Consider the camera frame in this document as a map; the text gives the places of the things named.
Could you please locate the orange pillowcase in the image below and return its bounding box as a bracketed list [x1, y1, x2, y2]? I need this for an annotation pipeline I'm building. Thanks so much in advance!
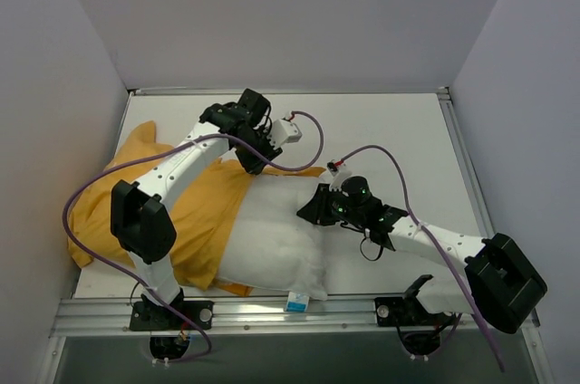
[69, 121, 324, 296]

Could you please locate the white pillow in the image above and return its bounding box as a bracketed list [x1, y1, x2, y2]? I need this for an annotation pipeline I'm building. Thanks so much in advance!
[216, 168, 327, 301]

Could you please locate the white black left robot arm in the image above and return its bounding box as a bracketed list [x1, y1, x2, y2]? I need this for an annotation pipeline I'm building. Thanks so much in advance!
[111, 89, 282, 329]

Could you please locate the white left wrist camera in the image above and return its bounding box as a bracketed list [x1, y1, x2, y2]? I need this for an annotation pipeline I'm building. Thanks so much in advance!
[268, 112, 303, 149]

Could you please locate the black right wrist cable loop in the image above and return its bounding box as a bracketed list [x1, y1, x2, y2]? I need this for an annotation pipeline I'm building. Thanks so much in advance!
[359, 236, 386, 263]

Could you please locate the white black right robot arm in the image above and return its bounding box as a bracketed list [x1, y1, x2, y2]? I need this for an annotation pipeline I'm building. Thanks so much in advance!
[296, 176, 547, 334]

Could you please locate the blue white pillow label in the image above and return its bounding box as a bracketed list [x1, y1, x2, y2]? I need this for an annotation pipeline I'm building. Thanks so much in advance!
[285, 292, 310, 312]

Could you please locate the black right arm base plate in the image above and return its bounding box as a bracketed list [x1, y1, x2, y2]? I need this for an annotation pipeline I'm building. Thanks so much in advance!
[373, 274, 456, 327]

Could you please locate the aluminium front rail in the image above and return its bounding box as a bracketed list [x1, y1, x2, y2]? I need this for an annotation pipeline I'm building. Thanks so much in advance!
[49, 295, 540, 340]

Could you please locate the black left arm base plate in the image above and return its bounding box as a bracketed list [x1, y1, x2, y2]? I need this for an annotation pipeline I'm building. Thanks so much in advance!
[129, 299, 214, 331]

